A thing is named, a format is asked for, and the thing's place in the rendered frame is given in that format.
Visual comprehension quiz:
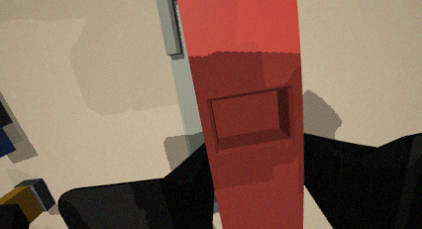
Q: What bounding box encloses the blue bar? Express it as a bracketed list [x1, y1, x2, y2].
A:
[0, 124, 17, 158]

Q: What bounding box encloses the yellow rectangular block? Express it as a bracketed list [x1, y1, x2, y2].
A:
[0, 185, 43, 224]

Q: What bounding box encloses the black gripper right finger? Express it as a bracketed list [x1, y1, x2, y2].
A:
[303, 133, 422, 229]

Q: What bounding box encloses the red block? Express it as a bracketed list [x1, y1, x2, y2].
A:
[177, 0, 304, 229]

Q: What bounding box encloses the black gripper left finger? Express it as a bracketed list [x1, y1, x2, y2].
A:
[57, 143, 215, 229]

